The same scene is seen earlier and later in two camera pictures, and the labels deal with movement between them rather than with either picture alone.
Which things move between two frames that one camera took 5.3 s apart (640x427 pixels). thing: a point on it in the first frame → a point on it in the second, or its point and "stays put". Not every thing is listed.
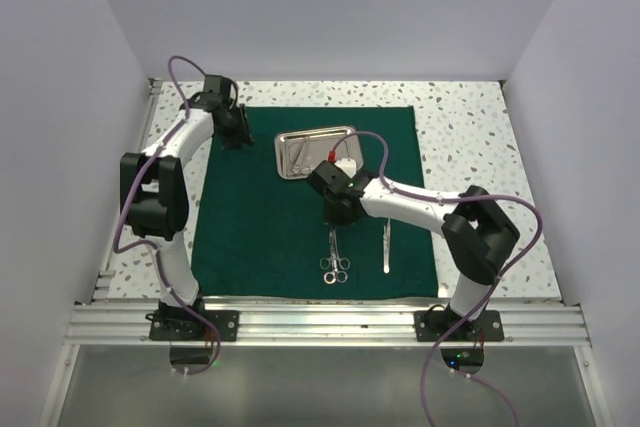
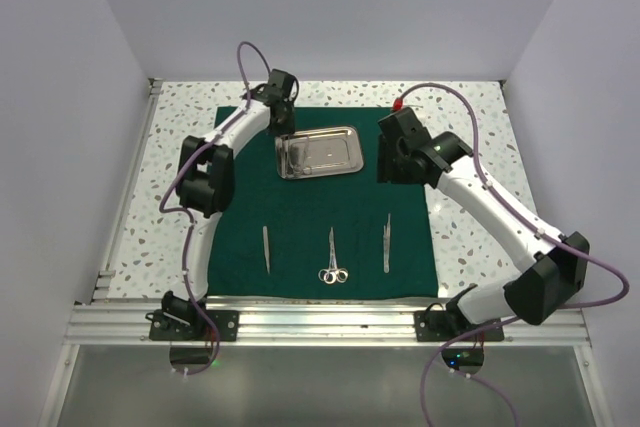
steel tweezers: [386, 242] stays put
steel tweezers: [298, 167] → [266, 247]
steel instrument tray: [298, 152] stays put
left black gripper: [243, 134] → [288, 127]
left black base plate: [178, 323] stays put
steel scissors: [332, 276] stays put
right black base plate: [436, 325] stays put
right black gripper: [332, 218] → [386, 170]
